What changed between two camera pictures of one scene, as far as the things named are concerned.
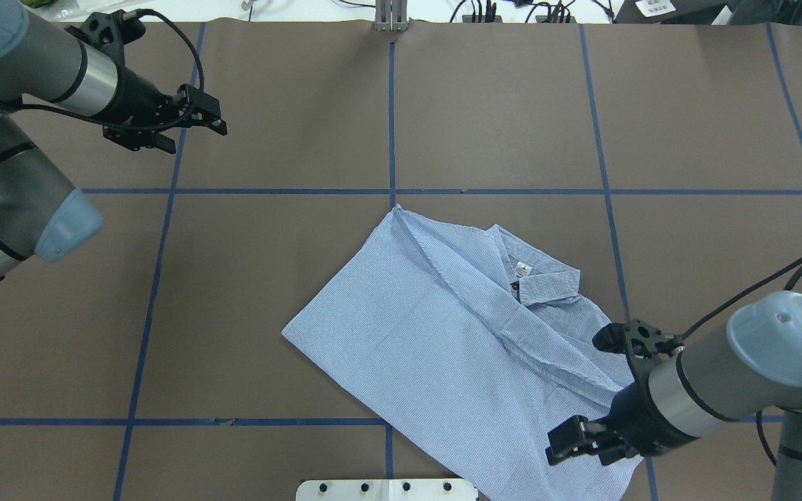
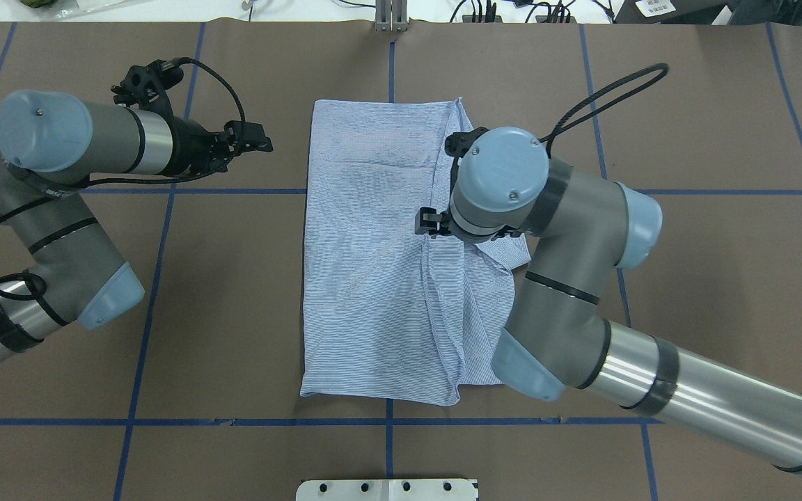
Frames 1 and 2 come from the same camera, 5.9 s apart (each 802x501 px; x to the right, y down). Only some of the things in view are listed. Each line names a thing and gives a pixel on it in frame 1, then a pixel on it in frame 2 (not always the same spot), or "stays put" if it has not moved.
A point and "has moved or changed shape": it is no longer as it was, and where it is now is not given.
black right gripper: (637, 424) -> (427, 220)
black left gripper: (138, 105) -> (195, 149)
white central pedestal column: (386, 490) stays put
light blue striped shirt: (473, 347) has moved or changed shape
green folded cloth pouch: (38, 3) stays put
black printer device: (704, 12) stays put
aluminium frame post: (391, 15) stays put
